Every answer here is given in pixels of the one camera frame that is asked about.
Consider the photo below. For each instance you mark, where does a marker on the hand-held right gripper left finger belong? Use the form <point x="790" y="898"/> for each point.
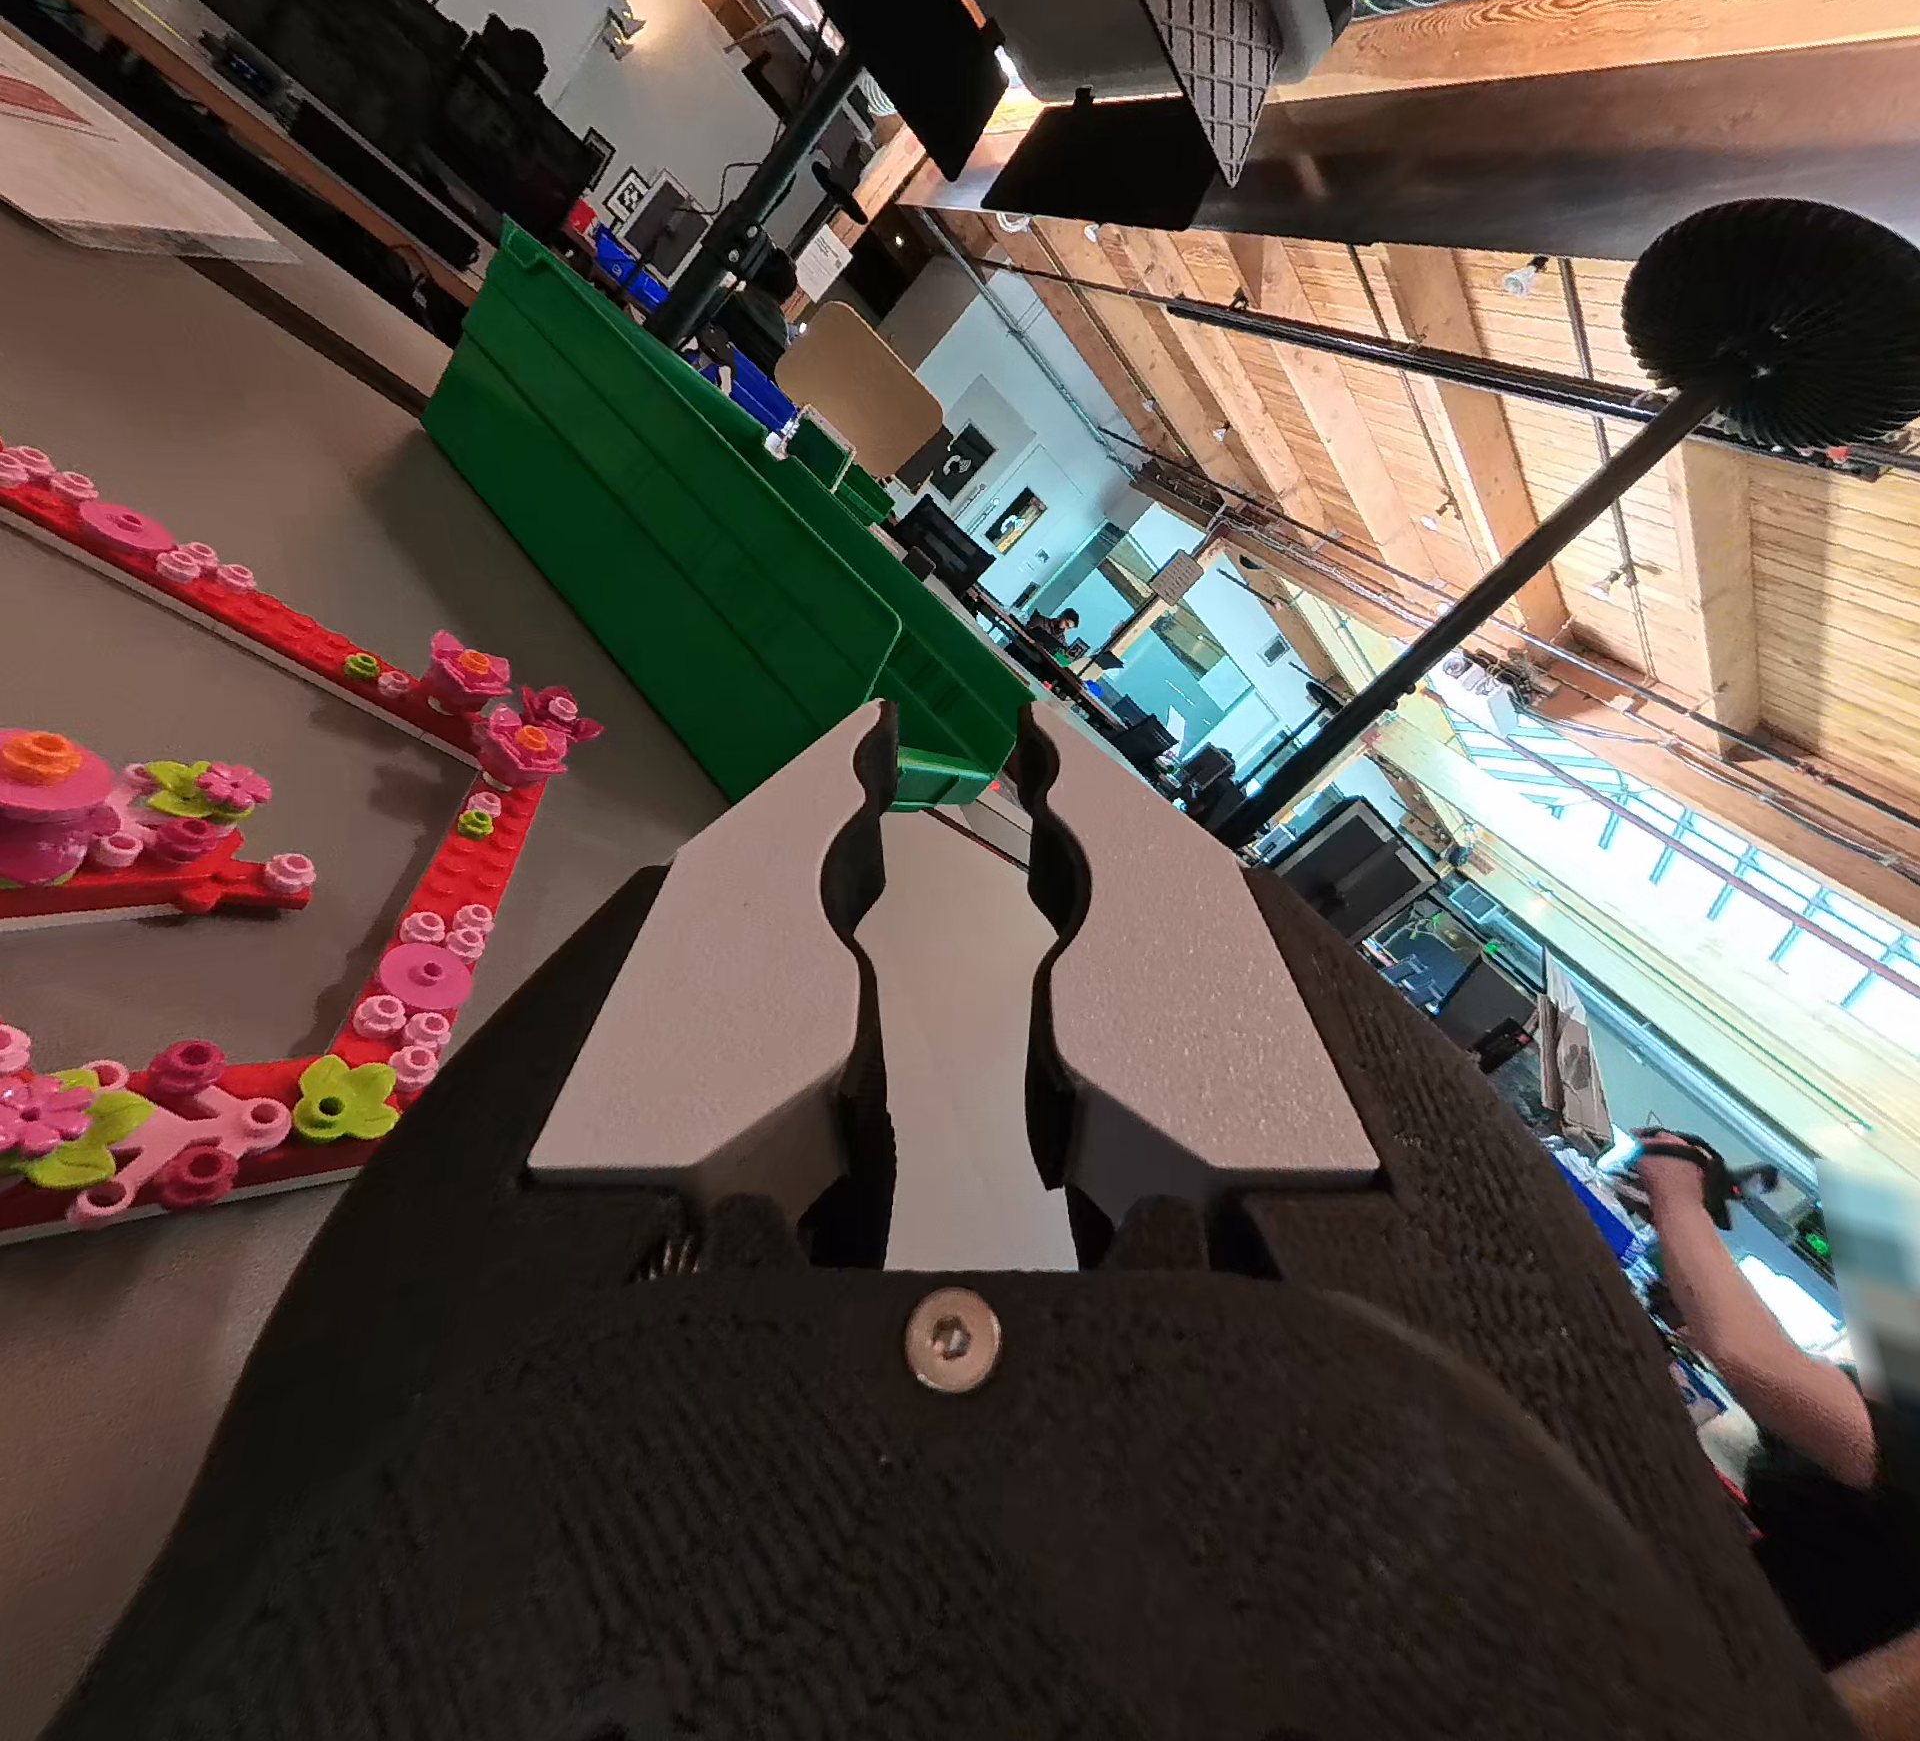
<point x="720" y="1005"/>

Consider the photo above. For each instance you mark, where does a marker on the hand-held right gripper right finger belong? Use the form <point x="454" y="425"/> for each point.
<point x="1199" y="1022"/>

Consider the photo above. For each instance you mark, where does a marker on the red heart lego frame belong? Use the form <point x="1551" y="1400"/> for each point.
<point x="449" y="870"/>

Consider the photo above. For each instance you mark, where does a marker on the green plastic bin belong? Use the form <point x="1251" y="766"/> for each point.
<point x="675" y="525"/>

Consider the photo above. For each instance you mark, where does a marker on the black pole with round disc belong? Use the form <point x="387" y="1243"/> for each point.
<point x="1501" y="572"/>

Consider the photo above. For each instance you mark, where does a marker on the blue plastic bin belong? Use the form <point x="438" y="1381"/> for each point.
<point x="751" y="400"/>

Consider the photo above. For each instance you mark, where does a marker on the beige divider panel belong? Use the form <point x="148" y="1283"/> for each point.
<point x="855" y="388"/>

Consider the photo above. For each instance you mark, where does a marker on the black light stand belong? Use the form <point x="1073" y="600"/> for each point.
<point x="751" y="211"/>

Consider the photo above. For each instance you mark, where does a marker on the laminated white paper sheet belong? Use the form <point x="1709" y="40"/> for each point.
<point x="105" y="166"/>

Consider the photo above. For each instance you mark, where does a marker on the long wood-edged table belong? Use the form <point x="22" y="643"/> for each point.
<point x="151" y="12"/>

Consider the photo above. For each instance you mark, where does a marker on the black wall poster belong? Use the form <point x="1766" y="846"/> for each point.
<point x="959" y="457"/>

